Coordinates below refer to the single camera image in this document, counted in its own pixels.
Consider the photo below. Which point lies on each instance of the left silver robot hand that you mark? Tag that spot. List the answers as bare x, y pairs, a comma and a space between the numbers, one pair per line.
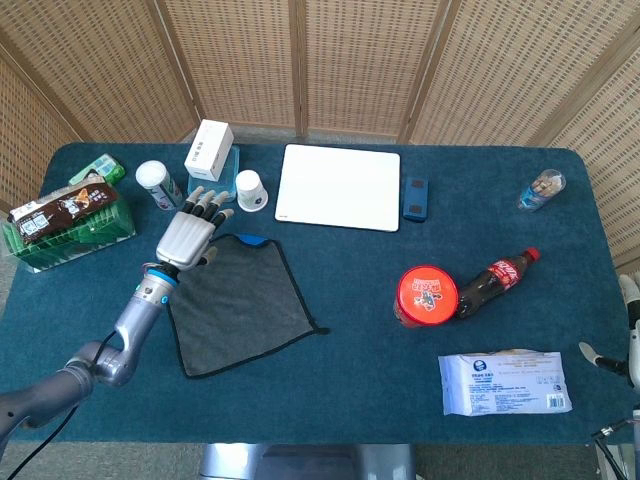
185, 235

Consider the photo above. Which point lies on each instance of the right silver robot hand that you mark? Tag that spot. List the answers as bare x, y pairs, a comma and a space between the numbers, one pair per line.
631, 320

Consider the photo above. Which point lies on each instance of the dark grey cloth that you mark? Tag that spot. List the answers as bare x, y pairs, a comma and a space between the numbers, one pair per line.
240, 305

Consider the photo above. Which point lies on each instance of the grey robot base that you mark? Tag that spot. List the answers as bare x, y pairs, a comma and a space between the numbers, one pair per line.
307, 461

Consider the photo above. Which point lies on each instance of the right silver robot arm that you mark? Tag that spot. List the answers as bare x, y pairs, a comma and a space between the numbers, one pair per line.
620, 430

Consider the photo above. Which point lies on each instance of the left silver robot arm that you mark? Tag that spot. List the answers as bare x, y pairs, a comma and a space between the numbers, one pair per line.
120, 335

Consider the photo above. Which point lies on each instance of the white green-labelled bottle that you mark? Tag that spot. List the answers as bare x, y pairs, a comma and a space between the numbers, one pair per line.
159, 185

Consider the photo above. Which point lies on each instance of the clear blue-lidded food container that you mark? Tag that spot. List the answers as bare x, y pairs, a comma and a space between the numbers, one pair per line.
227, 177

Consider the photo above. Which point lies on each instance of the white paper cup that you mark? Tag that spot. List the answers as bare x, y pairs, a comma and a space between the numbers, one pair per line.
251, 190

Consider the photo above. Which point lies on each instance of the white cardboard box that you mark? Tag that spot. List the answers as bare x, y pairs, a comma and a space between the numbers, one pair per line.
208, 150

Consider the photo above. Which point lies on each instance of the green snack packet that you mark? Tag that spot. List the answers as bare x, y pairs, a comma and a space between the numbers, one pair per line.
97, 169

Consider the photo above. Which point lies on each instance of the green clear plastic rack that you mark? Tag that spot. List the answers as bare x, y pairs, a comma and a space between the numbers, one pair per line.
75, 237

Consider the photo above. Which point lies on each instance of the brown snack bag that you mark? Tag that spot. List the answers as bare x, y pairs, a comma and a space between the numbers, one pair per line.
62, 207

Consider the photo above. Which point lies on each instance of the white wet wipes pack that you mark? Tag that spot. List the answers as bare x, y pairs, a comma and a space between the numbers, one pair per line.
505, 382

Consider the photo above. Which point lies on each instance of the cola bottle red cap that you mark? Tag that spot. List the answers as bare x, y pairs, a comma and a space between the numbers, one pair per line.
492, 282

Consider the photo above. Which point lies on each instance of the small clear water bottle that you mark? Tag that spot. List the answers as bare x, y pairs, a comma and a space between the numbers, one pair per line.
540, 190

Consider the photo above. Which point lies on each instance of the white rectangular board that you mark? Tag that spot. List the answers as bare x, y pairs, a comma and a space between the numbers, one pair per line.
338, 187

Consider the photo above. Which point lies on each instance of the blue table carpet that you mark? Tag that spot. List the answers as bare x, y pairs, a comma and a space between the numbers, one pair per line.
350, 310

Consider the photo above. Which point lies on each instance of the red-lidded round tub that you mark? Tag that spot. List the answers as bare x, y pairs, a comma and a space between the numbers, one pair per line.
426, 296

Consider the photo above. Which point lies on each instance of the wooden lattice folding screen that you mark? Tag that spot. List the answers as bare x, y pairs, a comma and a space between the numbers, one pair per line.
320, 65

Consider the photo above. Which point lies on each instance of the blue board eraser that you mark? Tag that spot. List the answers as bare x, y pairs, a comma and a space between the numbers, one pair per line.
416, 198

